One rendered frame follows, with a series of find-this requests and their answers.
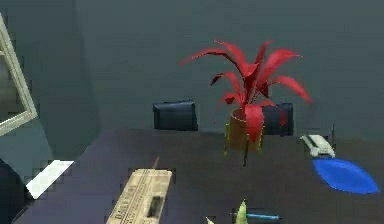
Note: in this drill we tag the red plant in orange pot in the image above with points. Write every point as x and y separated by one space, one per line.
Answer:
253 110

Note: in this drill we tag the dark dining table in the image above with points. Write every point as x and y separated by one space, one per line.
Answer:
206 180

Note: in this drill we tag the green leaf plant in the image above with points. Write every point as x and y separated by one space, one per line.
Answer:
241 213

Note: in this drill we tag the dark blue chair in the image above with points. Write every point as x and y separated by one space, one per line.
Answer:
278 120
175 115

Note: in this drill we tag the folded newspaper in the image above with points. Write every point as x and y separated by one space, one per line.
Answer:
140 196

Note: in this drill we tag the small black remote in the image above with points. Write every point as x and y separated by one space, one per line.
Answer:
155 206

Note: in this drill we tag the blue pen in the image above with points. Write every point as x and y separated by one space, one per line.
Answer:
263 216

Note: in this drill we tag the white router box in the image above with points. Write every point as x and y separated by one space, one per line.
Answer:
318 145

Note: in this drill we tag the blue plate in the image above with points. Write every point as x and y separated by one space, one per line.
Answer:
345 175

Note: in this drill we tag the grey framed window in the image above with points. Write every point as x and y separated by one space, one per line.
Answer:
15 86

